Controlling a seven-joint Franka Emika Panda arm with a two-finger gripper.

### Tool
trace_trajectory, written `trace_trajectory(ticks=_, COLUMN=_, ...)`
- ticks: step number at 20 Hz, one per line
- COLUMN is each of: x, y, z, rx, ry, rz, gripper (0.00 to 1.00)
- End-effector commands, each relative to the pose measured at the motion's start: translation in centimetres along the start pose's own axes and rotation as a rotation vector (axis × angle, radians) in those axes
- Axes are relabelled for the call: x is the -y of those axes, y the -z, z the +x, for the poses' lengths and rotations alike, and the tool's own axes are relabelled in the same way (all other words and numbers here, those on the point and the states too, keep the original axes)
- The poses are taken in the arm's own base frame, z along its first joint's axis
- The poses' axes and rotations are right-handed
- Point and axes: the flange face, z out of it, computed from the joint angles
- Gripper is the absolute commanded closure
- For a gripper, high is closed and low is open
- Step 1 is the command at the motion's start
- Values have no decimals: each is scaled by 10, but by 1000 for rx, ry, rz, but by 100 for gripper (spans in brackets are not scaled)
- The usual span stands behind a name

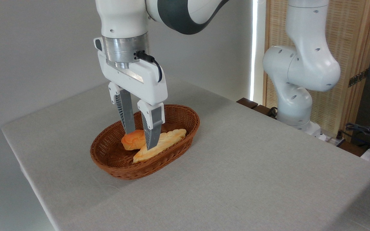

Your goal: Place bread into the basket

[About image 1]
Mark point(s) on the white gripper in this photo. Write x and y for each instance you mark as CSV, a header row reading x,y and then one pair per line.
x,y
136,81

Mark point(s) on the round orange knotted bread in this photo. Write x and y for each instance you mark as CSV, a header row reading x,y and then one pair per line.
x,y
132,141

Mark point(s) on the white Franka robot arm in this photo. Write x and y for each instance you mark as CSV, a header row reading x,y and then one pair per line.
x,y
300,64

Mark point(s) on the long pale bread loaf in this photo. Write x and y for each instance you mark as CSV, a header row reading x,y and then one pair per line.
x,y
172,136

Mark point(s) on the brown wicker oval basket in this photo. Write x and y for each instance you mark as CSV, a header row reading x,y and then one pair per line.
x,y
108,154

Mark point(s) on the silver metal wrist flange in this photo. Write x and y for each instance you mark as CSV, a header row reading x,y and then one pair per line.
x,y
120,49

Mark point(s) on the dark brown wooden board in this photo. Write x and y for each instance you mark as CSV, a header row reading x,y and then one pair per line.
x,y
247,103

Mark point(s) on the grey tablecloth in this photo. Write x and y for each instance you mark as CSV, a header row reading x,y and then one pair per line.
x,y
252,176

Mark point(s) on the wooden folding screen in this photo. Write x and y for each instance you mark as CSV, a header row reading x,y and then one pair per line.
x,y
348,32

